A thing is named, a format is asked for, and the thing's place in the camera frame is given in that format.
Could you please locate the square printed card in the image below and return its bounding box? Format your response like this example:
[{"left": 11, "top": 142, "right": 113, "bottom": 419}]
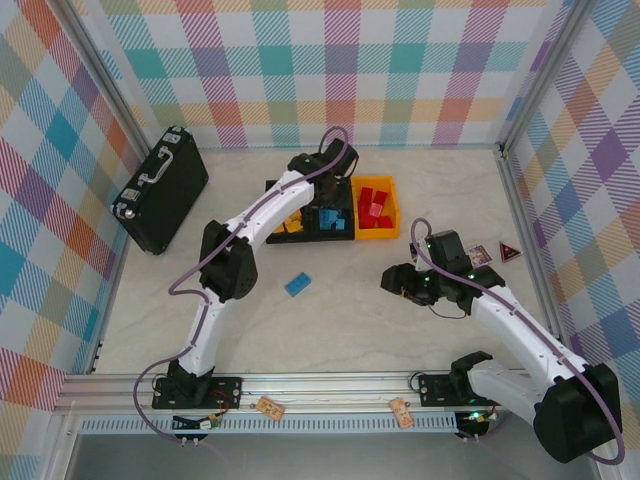
[{"left": 467, "top": 243, "right": 494, "bottom": 266}]

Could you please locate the yellow plastic bin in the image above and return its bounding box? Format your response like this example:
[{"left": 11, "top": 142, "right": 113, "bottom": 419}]
[{"left": 351, "top": 174, "right": 403, "bottom": 242}]

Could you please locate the orange paper tag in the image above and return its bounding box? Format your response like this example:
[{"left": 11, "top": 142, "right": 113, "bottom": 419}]
[
  {"left": 255, "top": 396, "right": 286, "bottom": 420},
  {"left": 389, "top": 397, "right": 414, "bottom": 430}
]

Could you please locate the aluminium side rail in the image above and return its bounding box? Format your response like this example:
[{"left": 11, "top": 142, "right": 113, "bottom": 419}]
[
  {"left": 494, "top": 144, "right": 574, "bottom": 369},
  {"left": 85, "top": 149, "right": 151, "bottom": 376}
]

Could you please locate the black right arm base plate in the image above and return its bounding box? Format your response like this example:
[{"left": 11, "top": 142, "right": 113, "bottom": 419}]
[{"left": 416, "top": 373, "right": 511, "bottom": 408}]

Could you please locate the aluminium front rail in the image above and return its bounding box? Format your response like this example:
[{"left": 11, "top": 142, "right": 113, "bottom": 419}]
[{"left": 53, "top": 370, "right": 604, "bottom": 416}]

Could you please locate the small wired connector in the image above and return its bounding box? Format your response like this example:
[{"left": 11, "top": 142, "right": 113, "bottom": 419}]
[
  {"left": 172, "top": 414, "right": 224, "bottom": 434},
  {"left": 457, "top": 409, "right": 501, "bottom": 431}
]

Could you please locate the black briefcase with metal handle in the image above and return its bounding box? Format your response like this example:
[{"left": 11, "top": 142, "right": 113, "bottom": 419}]
[{"left": 110, "top": 124, "right": 210, "bottom": 256}]

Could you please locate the white slotted cable duct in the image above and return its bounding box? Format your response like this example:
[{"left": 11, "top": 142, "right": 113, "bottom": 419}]
[{"left": 78, "top": 412, "right": 459, "bottom": 435}]

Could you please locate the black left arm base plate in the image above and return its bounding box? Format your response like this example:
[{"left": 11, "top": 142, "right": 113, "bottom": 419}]
[{"left": 151, "top": 375, "right": 244, "bottom": 411}]

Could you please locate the aluminium frame post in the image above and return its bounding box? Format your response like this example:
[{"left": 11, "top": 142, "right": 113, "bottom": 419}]
[
  {"left": 59, "top": 0, "right": 154, "bottom": 156},
  {"left": 497, "top": 0, "right": 601, "bottom": 154}
]

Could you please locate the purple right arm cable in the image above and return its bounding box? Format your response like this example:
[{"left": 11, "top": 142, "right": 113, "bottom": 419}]
[{"left": 410, "top": 218, "right": 626, "bottom": 464}]

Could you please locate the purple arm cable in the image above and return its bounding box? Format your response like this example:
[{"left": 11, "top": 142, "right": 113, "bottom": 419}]
[
  {"left": 410, "top": 218, "right": 626, "bottom": 464},
  {"left": 132, "top": 125, "right": 351, "bottom": 444}
]

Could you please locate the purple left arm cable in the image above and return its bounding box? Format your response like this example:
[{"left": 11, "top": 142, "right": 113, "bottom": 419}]
[{"left": 132, "top": 125, "right": 351, "bottom": 444}]

